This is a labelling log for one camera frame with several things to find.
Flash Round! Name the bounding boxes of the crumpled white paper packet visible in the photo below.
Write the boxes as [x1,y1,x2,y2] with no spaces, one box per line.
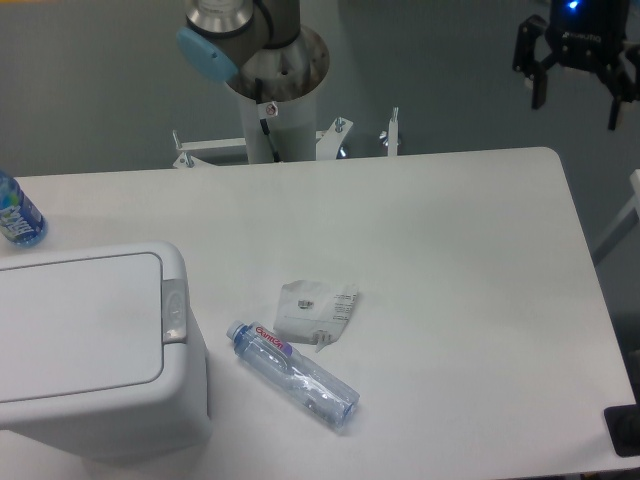
[273,280,359,352]

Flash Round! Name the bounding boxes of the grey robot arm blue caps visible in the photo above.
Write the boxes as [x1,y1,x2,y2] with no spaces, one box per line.
[176,1,639,129]

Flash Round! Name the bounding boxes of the white frame at right edge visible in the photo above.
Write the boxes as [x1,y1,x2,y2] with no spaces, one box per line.
[591,169,639,266]

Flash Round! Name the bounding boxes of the white plastic trash can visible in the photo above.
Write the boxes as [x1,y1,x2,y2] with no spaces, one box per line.
[1,242,212,459]

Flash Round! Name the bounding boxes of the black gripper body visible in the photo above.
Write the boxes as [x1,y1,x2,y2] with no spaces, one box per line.
[543,0,630,74]

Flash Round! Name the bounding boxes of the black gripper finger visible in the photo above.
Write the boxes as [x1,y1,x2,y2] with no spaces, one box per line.
[597,41,639,131]
[512,15,556,110]

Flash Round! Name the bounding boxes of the blue labelled water bottle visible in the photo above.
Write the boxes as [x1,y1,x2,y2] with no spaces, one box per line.
[1,171,47,247]

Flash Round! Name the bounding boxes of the black cable on pedestal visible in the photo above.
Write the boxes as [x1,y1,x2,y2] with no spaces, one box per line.
[254,77,282,164]

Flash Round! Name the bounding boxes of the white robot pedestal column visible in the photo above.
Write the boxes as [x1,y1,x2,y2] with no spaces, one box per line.
[236,93,317,164]

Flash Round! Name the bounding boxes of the white metal base frame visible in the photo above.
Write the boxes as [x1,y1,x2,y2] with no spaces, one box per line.
[172,106,402,169]

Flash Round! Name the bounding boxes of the clear empty water bottle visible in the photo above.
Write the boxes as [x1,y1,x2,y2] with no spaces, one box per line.
[227,321,360,431]

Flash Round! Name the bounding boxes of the black clamp at table edge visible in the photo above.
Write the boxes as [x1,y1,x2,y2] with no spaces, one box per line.
[604,404,639,458]

